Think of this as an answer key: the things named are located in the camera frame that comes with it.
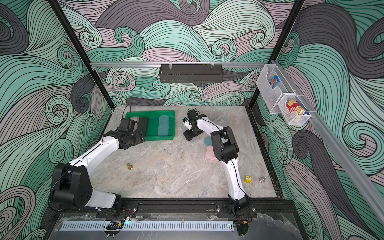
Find clear ribbed pencil case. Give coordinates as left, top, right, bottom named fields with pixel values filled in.
left=158, top=115, right=169, bottom=136

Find opaque pink pencil case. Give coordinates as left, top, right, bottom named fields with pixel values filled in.
left=206, top=146, right=219, bottom=162

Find green storage tray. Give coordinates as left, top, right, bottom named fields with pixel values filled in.
left=125, top=110, right=176, bottom=141

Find black pencil case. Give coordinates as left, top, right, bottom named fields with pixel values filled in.
left=137, top=117, right=149, bottom=137

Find translucent pink pencil case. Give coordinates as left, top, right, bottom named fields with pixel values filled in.
left=131, top=117, right=140, bottom=123

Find teal smooth pencil case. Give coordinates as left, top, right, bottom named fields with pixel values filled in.
left=204, top=136, right=212, bottom=146

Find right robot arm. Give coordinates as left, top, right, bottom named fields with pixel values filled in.
left=183, top=108, right=250, bottom=216

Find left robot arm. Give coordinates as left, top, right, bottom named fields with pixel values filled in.
left=49, top=117, right=149, bottom=210

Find yellow die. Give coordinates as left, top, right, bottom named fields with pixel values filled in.
left=245, top=175, right=252, bottom=184

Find blue red item in bin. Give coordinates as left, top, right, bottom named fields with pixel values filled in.
left=269, top=75, right=281, bottom=89

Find red yellow boxes in bin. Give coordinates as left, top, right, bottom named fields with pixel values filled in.
left=286, top=99, right=310, bottom=115

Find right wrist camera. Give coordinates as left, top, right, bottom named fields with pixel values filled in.
left=183, top=117, right=191, bottom=129

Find black wall shelf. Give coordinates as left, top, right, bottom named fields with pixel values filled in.
left=159, top=65, right=224, bottom=84

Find aluminium rail back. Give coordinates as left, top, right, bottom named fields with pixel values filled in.
left=90, top=61, right=267, bottom=69

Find aluminium rail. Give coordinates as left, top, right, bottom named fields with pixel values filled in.
left=90, top=61, right=267, bottom=69
left=271, top=60, right=384, bottom=224

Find clear wall bin upper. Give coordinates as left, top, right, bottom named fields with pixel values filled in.
left=257, top=64, right=289, bottom=114

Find clear wall bin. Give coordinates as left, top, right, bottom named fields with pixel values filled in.
left=257, top=64, right=289, bottom=114
left=278, top=94, right=312, bottom=127

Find white slotted cable duct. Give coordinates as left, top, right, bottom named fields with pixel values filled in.
left=59, top=221, right=235, bottom=232

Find clear wall bin lower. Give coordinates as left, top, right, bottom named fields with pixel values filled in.
left=278, top=94, right=312, bottom=127

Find aluminium rail right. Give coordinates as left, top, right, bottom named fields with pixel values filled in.
left=271, top=60, right=384, bottom=224

